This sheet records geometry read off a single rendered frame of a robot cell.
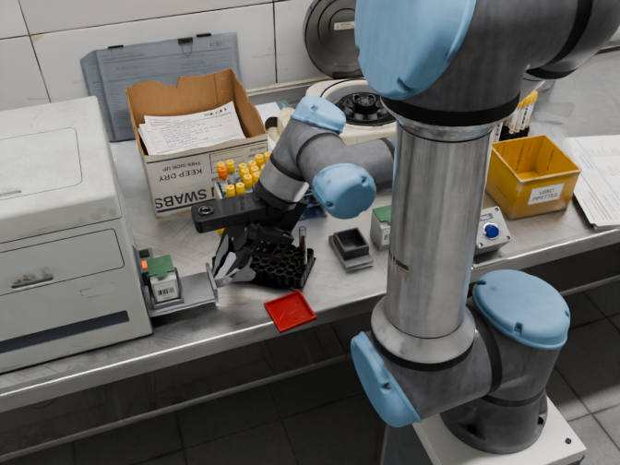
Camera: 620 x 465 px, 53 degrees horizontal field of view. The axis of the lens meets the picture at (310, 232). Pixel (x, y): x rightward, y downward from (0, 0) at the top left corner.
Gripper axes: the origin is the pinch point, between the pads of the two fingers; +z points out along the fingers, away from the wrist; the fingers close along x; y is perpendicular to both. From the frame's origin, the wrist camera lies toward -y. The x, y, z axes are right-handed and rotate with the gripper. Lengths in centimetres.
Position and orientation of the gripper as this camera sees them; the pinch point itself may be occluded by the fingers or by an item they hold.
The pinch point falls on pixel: (215, 280)
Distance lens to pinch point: 106.2
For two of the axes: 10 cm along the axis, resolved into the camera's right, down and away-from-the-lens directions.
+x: -3.3, -6.3, 7.0
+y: 8.2, 1.8, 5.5
